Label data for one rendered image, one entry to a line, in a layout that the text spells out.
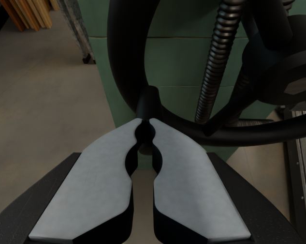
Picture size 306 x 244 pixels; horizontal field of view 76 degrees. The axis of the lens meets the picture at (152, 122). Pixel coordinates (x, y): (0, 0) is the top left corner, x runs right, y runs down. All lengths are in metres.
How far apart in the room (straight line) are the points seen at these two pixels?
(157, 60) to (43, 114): 0.96
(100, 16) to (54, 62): 1.20
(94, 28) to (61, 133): 0.85
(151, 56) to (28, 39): 1.49
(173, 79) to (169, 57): 0.06
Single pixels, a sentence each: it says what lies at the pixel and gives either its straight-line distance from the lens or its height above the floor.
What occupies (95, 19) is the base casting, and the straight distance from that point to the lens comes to 0.36.
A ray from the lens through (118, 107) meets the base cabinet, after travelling 0.52.
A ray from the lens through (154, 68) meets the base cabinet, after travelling 0.41.
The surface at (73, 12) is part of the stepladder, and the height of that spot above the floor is 0.34.
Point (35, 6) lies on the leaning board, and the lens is 1.83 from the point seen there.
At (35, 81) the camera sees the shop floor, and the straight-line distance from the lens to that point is 1.46.
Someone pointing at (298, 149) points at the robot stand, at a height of 0.14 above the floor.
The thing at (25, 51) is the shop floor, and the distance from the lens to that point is 1.72.
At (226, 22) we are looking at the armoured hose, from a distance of 0.23.
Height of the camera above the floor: 0.92
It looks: 58 degrees down
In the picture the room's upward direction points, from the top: 1 degrees clockwise
